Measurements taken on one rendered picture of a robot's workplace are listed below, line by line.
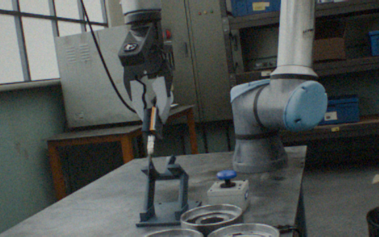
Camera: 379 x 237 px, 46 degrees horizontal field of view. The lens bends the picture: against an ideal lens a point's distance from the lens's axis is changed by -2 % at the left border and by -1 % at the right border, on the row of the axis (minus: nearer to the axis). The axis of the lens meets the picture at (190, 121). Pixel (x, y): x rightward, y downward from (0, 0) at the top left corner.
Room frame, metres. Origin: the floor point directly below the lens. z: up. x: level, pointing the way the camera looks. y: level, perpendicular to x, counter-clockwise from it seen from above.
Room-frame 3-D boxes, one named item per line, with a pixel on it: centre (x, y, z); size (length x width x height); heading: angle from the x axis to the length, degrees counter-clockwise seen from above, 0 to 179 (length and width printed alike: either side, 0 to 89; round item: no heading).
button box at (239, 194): (0.89, -0.06, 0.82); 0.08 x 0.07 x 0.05; 163
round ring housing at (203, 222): (0.74, -0.01, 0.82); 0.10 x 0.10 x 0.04
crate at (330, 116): (4.14, -1.29, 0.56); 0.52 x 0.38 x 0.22; 70
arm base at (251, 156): (1.22, -0.17, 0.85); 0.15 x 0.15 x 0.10
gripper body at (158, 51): (0.90, 0.06, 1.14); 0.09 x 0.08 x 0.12; 163
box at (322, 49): (4.13, -1.27, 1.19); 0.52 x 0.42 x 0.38; 73
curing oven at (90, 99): (3.29, 0.46, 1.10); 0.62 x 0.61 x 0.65; 163
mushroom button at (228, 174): (0.89, -0.06, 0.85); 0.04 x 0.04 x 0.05
